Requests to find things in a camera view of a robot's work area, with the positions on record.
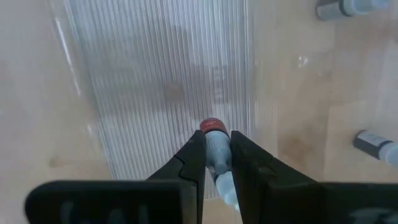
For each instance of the small white-capped dropper bottle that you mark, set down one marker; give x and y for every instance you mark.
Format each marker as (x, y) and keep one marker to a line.
(351, 7)

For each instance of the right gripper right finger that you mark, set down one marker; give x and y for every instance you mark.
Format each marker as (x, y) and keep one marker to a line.
(280, 193)

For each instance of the small red-label dropper bottle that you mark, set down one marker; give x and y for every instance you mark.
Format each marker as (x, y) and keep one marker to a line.
(217, 149)

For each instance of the clear plastic container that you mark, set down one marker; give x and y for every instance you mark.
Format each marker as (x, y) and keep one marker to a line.
(155, 77)

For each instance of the small brown-label dropper bottle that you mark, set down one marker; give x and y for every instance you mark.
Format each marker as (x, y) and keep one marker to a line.
(370, 141)

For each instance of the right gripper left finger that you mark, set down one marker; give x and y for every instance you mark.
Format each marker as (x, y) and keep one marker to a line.
(174, 199)

